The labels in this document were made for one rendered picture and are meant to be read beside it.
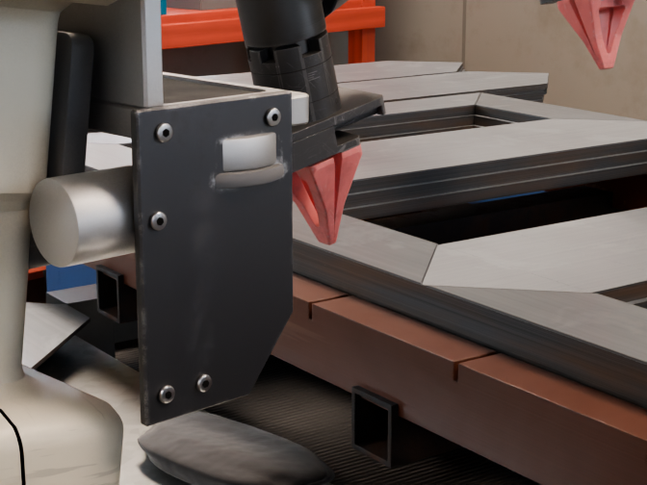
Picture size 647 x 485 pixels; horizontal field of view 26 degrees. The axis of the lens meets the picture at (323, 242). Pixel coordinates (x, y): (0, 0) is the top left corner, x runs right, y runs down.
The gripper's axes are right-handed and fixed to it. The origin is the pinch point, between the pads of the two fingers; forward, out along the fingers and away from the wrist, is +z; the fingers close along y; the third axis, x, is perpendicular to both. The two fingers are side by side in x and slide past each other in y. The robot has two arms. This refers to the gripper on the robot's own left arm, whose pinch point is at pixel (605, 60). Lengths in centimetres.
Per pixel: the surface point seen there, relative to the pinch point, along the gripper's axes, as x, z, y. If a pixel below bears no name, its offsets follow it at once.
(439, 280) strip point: 35.7, 16.0, -14.3
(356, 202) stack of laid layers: 18.3, 10.3, 20.0
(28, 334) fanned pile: 51, 18, 33
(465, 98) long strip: -30, 0, 58
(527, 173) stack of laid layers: -5.7, 10.5, 20.1
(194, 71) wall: -143, -33, 338
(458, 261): 30.7, 15.3, -10.8
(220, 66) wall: -155, -34, 340
